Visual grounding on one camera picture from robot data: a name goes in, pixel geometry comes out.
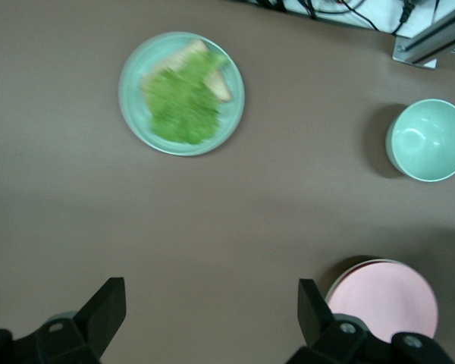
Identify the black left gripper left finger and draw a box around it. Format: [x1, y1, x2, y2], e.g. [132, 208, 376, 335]
[13, 278, 127, 364]

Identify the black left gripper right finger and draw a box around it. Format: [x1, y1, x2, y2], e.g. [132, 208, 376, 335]
[287, 279, 394, 364]

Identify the pink shallow plate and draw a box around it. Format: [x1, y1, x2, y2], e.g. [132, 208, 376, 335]
[328, 261, 440, 342]

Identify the beige shallow plate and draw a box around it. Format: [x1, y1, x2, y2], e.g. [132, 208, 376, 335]
[325, 258, 437, 304]

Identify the green deep bowl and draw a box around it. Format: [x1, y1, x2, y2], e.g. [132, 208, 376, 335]
[385, 99, 455, 184]

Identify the green shallow plate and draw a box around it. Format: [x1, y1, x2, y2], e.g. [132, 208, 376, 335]
[118, 31, 246, 157]

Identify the green lettuce leaf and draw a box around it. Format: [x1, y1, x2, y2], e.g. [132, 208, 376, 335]
[146, 51, 228, 146]

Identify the brown bread slice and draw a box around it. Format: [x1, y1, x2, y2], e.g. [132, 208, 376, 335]
[140, 39, 235, 102]

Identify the aluminium profile mount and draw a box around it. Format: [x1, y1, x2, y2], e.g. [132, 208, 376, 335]
[392, 0, 455, 70]

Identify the black cable with plug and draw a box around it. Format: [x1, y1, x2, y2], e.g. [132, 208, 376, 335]
[393, 0, 413, 36]

